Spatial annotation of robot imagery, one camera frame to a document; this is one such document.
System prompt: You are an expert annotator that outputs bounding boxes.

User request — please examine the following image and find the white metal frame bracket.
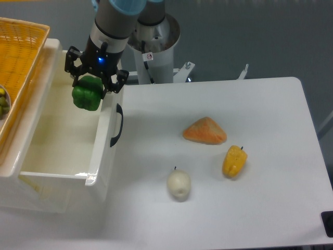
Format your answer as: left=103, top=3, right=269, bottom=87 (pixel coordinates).
left=238, top=64, right=249, bottom=80

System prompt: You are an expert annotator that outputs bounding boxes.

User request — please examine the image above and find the white pear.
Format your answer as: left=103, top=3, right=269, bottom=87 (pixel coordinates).
left=166, top=167, right=191, bottom=202

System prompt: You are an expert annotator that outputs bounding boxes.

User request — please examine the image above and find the bowl of green fruit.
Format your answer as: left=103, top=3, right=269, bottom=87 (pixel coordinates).
left=0, top=85, right=11, bottom=120

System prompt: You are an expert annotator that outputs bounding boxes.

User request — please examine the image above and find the black drawer handle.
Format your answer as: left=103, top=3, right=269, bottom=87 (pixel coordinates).
left=110, top=103, right=124, bottom=148

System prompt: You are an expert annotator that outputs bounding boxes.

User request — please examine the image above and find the yellow bell pepper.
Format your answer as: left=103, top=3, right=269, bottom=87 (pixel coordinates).
left=222, top=145, right=248, bottom=178

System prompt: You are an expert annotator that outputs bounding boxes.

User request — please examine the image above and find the white open drawer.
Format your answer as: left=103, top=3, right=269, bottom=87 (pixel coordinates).
left=23, top=52, right=123, bottom=202

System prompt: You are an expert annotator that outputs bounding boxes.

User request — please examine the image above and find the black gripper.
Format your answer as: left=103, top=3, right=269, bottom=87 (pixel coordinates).
left=65, top=22, right=129, bottom=99

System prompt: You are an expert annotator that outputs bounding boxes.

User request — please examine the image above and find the yellow woven basket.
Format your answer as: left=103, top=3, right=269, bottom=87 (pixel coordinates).
left=1, top=17, right=50, bottom=148

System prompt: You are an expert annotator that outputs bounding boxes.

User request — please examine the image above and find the green bell pepper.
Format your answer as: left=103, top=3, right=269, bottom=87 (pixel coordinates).
left=72, top=76, right=104, bottom=111

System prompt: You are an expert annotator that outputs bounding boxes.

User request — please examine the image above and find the white drawer cabinet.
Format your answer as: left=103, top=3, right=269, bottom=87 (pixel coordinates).
left=1, top=39, right=70, bottom=213

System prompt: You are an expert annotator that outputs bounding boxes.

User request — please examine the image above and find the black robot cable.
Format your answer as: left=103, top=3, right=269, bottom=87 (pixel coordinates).
left=142, top=41, right=156, bottom=84

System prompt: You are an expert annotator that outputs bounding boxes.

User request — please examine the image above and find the black table corner fixture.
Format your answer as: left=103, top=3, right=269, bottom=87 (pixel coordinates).
left=321, top=211, right=333, bottom=238

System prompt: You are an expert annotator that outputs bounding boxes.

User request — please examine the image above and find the orange triangular bread piece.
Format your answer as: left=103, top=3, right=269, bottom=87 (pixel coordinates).
left=183, top=117, right=227, bottom=145

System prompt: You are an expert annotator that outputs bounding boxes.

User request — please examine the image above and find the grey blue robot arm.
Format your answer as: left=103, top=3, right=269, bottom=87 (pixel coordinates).
left=65, top=1, right=165, bottom=96

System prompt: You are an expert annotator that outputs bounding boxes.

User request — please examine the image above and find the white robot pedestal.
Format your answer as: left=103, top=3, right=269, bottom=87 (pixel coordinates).
left=128, top=14, right=180, bottom=84

